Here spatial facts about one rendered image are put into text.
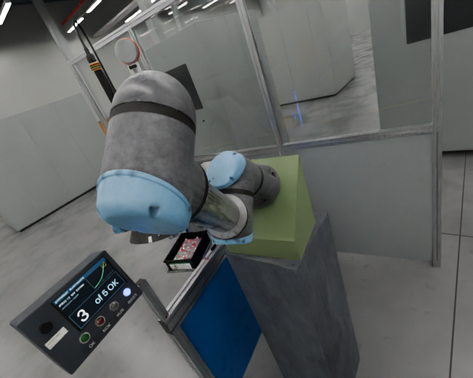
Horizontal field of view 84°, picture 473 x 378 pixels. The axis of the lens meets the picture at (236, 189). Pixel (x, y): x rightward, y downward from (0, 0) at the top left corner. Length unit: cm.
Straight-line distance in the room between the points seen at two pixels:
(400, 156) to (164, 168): 155
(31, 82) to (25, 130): 736
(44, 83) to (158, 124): 1396
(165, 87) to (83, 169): 681
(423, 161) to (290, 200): 105
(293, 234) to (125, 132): 62
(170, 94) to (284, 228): 60
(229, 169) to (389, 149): 118
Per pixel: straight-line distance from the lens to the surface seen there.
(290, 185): 87
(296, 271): 88
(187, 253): 140
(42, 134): 698
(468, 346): 194
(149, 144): 33
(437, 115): 167
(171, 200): 32
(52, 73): 1447
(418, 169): 179
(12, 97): 1389
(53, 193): 699
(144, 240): 151
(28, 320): 87
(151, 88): 36
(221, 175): 72
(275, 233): 87
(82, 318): 90
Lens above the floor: 162
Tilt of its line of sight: 26 degrees down
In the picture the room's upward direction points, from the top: 21 degrees counter-clockwise
